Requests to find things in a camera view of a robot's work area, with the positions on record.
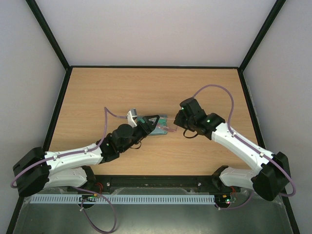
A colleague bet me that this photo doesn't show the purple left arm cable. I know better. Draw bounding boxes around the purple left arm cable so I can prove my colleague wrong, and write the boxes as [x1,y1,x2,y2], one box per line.
[9,106,132,232]

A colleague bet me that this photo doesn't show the black back right frame post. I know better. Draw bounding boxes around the black back right frame post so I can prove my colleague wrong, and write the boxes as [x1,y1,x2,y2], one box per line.
[239,0,286,71]

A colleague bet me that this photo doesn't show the black back frame rail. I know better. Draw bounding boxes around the black back frame rail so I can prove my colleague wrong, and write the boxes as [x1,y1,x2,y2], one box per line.
[71,65,239,70]

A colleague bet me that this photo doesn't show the black front frame rail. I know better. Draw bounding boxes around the black front frame rail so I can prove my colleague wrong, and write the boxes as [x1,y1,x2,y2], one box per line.
[24,173,283,195]

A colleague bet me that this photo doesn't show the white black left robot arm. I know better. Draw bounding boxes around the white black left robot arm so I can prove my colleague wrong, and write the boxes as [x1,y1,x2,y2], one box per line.
[11,115,160,197]

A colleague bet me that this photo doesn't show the black left frame rail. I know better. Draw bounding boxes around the black left frame rail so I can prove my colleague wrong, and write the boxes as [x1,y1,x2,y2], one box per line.
[41,66,73,150]

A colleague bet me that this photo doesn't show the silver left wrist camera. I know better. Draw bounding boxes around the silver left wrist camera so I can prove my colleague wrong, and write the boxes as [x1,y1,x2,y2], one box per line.
[127,108,137,127]

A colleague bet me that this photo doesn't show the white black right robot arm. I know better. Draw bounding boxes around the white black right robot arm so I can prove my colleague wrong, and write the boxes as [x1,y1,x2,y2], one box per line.
[174,97,291,201]

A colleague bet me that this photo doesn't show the black back left frame post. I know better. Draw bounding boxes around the black back left frame post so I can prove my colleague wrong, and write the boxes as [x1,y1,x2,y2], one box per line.
[26,0,70,71]

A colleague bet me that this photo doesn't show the white slotted cable duct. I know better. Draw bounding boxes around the white slotted cable duct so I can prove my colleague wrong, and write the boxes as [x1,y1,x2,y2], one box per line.
[29,194,215,205]

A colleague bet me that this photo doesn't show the black frame post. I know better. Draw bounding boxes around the black frame post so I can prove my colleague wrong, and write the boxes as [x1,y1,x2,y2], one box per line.
[239,0,286,71]
[26,0,70,71]

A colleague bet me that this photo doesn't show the pink sunglasses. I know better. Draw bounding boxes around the pink sunglasses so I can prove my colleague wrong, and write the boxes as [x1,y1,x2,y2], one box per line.
[156,117,177,133]

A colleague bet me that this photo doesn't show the grey-green glasses case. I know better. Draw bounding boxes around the grey-green glasses case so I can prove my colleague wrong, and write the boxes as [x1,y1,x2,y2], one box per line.
[150,115,167,136]

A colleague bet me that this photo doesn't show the black right frame rail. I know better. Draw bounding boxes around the black right frame rail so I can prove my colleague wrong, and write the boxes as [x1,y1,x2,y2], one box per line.
[238,68,301,234]

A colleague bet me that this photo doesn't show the black frame rail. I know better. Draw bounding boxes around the black frame rail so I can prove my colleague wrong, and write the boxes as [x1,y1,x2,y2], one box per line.
[41,66,73,150]
[71,65,239,70]
[238,68,301,234]
[24,173,283,195]

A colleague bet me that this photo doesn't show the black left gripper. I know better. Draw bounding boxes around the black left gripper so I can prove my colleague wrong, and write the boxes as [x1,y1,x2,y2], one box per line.
[120,115,160,153]

